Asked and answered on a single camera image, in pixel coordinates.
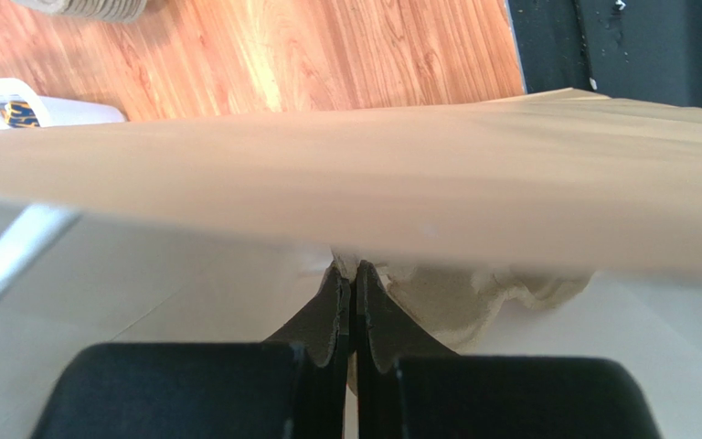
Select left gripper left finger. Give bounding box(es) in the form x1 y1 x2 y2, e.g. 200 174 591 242
265 262 351 438

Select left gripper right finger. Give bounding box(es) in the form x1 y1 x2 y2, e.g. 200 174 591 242
354 261 458 438

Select single pulp cup carrier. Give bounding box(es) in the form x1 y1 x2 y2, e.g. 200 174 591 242
332 246 596 397

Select paper bag with handles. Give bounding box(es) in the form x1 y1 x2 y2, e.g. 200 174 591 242
0 91 702 438

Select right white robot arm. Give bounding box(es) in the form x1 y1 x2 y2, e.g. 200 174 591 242
0 78 126 130

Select stack of pulp cup carriers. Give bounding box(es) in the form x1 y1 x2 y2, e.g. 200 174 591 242
14 0 148 23

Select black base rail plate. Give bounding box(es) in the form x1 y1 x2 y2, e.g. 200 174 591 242
506 0 702 108

